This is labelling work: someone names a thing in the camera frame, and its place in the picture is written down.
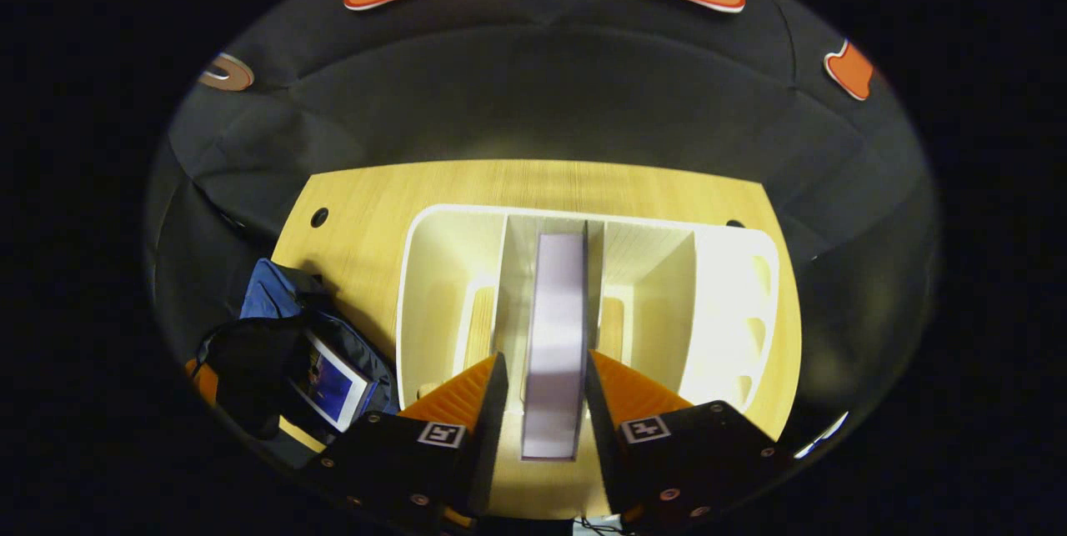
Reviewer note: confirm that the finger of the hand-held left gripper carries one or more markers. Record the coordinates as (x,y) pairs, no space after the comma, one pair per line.
(202,382)

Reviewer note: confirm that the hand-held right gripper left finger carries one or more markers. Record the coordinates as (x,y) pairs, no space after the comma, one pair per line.
(492,428)

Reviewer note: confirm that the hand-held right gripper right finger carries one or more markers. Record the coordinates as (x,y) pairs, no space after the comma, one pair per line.
(602,428)

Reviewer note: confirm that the pale lilac book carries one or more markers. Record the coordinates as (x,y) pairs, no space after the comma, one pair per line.
(554,336)

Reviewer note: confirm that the blue schoolbag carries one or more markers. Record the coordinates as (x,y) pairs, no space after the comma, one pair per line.
(267,294)

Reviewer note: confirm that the blue picture cover book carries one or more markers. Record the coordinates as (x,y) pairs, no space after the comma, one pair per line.
(329,386)

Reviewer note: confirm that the white bookshelf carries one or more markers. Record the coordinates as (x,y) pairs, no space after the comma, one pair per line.
(433,311)

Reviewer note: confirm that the black backdrop cloth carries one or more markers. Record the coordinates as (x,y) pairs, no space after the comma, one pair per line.
(542,86)

